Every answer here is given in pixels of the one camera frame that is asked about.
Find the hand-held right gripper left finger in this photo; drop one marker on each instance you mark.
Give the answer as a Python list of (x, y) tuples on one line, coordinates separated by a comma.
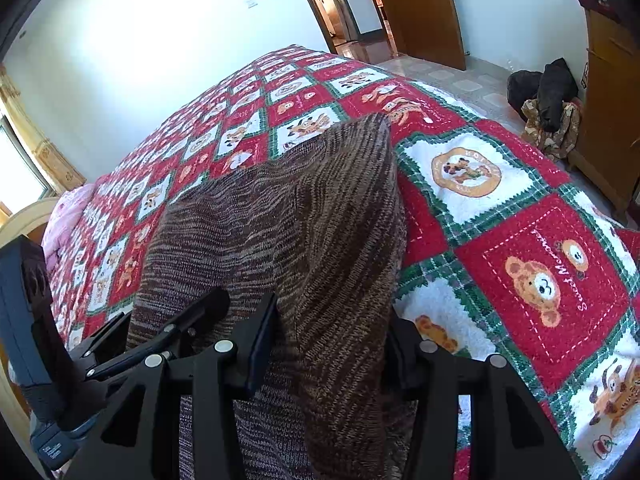
[(262, 347)]

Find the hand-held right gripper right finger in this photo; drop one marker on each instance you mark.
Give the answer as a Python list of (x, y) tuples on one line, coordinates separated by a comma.
[(402, 360)]

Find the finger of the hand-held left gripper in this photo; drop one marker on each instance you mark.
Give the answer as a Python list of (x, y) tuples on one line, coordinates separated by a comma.
[(100, 332), (200, 312)]

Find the brown knit sweater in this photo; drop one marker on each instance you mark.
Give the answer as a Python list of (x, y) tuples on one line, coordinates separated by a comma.
[(300, 210)]

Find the pink pillow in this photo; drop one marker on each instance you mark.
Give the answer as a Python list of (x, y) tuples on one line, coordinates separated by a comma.
[(65, 220)]

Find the window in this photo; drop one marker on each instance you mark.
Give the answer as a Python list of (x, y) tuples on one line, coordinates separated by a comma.
[(15, 170)]

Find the yellow patterned curtain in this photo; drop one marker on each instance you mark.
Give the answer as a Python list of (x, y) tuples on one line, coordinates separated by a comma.
[(45, 150)]

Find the red checked printed blanket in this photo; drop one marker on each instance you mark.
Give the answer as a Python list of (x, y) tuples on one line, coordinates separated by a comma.
[(525, 240)]

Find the brown patterned cloth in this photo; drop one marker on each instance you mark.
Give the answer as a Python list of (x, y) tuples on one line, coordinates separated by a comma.
[(560, 137)]

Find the black bag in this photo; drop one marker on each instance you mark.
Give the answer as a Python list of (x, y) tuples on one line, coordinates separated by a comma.
[(524, 91)]

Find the brown wooden wardrobe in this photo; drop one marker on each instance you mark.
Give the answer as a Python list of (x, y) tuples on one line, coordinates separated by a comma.
[(610, 110)]

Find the brown wooden door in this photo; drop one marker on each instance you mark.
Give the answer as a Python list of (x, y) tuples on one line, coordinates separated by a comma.
[(420, 20)]

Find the dark red cloth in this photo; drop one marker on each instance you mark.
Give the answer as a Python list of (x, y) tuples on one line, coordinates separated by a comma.
[(597, 2)]

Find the wooden door frame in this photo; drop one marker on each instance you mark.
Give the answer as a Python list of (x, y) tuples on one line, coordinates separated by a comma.
[(312, 10)]

